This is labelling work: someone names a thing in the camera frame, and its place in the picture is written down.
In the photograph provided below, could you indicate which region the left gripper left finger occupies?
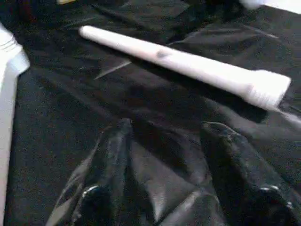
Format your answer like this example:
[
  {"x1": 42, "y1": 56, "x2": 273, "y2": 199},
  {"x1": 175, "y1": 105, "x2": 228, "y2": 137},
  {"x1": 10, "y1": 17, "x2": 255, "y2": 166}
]
[{"x1": 46, "y1": 119, "x2": 151, "y2": 226}]

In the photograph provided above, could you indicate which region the white plastic table top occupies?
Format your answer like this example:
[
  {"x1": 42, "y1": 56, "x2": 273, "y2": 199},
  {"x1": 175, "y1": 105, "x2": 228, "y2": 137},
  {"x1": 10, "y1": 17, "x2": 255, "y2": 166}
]
[{"x1": 0, "y1": 49, "x2": 31, "y2": 212}]

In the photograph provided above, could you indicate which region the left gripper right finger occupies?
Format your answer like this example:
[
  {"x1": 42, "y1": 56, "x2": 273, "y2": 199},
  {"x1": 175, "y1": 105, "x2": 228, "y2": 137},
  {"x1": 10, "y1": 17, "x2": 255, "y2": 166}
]
[{"x1": 201, "y1": 121, "x2": 301, "y2": 226}]

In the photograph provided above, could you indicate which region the white flat board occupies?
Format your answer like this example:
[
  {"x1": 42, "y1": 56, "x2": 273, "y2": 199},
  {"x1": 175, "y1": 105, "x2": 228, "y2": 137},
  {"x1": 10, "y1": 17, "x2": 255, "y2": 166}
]
[{"x1": 260, "y1": 0, "x2": 301, "y2": 14}]

